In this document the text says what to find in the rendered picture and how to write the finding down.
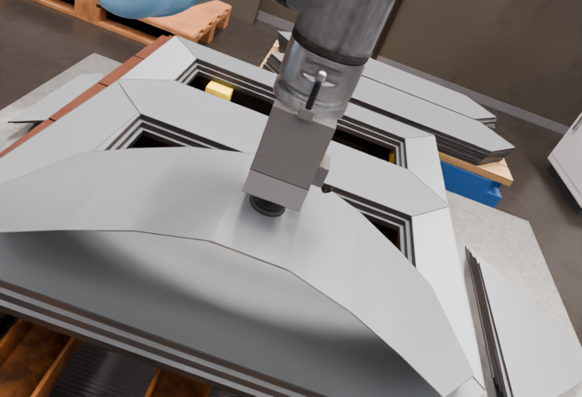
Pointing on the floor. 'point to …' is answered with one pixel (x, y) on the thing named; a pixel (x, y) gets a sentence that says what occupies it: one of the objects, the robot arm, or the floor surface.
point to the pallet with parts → (218, 10)
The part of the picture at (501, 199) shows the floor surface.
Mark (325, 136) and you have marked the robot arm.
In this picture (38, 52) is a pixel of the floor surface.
